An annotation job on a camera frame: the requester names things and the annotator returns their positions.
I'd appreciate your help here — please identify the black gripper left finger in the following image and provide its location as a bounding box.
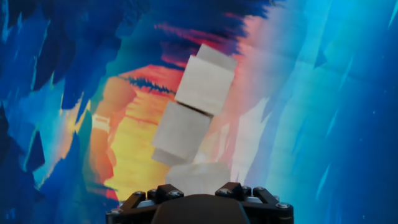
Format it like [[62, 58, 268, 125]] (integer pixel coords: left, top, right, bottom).
[[104, 183, 185, 224]]

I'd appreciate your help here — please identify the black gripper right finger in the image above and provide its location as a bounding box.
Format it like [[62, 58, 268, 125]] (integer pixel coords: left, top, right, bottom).
[[215, 182, 295, 224]]

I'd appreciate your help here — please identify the forest sunset printed cloth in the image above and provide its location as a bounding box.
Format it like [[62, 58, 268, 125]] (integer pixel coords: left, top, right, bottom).
[[0, 0, 398, 224]]

